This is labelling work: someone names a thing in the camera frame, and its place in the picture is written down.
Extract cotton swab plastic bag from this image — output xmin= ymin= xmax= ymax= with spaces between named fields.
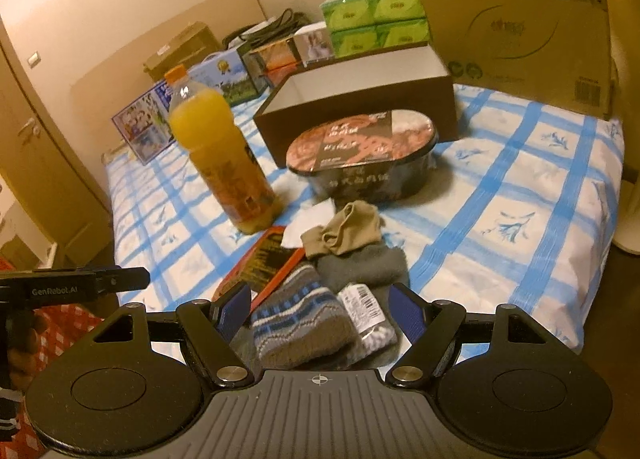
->
xmin=338 ymin=283 xmax=397 ymax=356

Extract dark grey fuzzy cloth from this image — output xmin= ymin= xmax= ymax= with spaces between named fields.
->
xmin=316 ymin=242 xmax=410 ymax=293

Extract red black packet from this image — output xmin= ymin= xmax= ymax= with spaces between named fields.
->
xmin=213 ymin=226 xmax=305 ymax=313

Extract striped knitted grey sock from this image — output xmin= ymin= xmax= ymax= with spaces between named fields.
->
xmin=250 ymin=261 xmax=358 ymax=370

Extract beige sock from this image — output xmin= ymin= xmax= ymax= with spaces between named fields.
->
xmin=300 ymin=200 xmax=382 ymax=260

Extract wooden door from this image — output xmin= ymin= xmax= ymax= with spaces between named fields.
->
xmin=1 ymin=29 xmax=113 ymax=267

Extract blue checkered bed sheet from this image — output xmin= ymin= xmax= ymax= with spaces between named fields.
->
xmin=106 ymin=86 xmax=624 ymax=371

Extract blue cartoon flat box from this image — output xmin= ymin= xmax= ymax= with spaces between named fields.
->
xmin=112 ymin=81 xmax=175 ymax=164

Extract white tissue paper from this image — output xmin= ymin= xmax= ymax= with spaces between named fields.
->
xmin=281 ymin=198 xmax=336 ymax=249

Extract black instant noodle bowl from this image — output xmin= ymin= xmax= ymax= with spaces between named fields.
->
xmin=286 ymin=109 xmax=438 ymax=205

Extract wooden headboard panel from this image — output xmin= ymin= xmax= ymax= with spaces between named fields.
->
xmin=70 ymin=0 xmax=265 ymax=145

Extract orange juice bottle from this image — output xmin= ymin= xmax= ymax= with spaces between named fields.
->
xmin=165 ymin=65 xmax=282 ymax=235

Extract blue milk carton box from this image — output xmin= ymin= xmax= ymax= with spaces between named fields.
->
xmin=188 ymin=49 xmax=262 ymax=106

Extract small brown cardboard box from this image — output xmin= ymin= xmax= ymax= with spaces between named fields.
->
xmin=143 ymin=22 xmax=224 ymax=82

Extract dark brown open box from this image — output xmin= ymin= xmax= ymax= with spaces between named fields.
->
xmin=254 ymin=42 xmax=459 ymax=168

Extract orange red noodle boxes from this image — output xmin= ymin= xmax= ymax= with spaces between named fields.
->
xmin=248 ymin=36 xmax=303 ymax=88

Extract white product box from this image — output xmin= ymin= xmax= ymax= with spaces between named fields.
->
xmin=293 ymin=22 xmax=334 ymax=67

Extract green tissue pack bundle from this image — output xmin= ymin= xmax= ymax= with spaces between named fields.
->
xmin=320 ymin=0 xmax=431 ymax=58

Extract large cardboard box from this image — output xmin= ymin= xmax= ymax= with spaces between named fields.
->
xmin=421 ymin=0 xmax=612 ymax=118

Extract wall light switch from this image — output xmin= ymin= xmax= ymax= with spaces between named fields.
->
xmin=27 ymin=52 xmax=41 ymax=68

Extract black cable bundle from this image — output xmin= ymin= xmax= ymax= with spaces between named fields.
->
xmin=221 ymin=7 xmax=312 ymax=49

